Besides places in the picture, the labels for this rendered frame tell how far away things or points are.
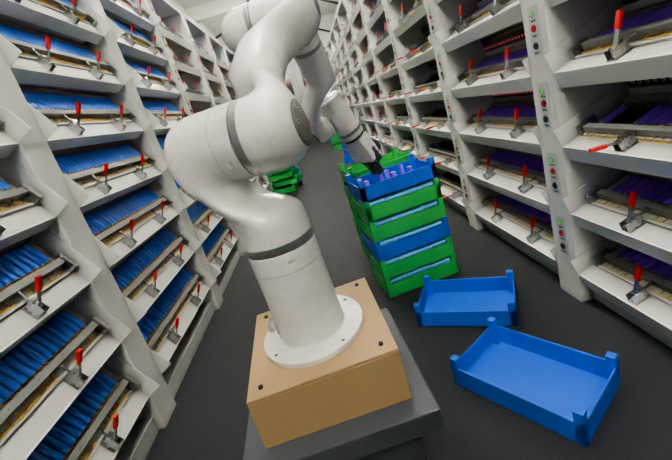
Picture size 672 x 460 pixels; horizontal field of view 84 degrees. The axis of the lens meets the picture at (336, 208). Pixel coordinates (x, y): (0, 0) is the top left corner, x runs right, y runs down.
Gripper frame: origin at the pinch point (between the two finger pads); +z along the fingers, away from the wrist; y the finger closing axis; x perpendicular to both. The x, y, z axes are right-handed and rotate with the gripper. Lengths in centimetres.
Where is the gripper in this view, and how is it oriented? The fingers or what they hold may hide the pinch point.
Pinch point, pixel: (375, 168)
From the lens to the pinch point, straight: 136.5
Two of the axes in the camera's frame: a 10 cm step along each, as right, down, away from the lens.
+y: 6.5, 0.1, -7.6
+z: 5.5, 6.8, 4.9
